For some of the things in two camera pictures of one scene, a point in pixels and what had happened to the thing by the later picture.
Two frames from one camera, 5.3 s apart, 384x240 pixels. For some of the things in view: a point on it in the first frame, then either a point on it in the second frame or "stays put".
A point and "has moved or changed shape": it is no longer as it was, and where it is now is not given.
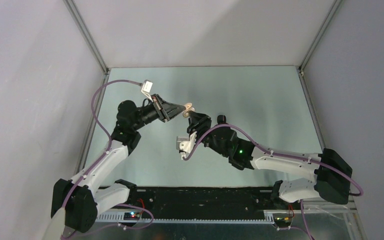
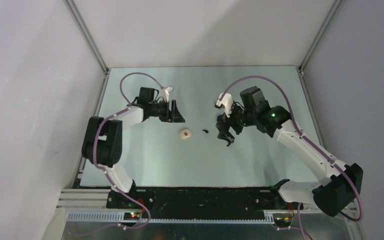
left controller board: [132, 216] stays put
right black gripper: [198, 122] to [223, 125]
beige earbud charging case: [188, 106] has moved or changed shape
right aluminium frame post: [319, 34] stays put
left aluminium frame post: [88, 35] stays put
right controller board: [283, 219] stays put
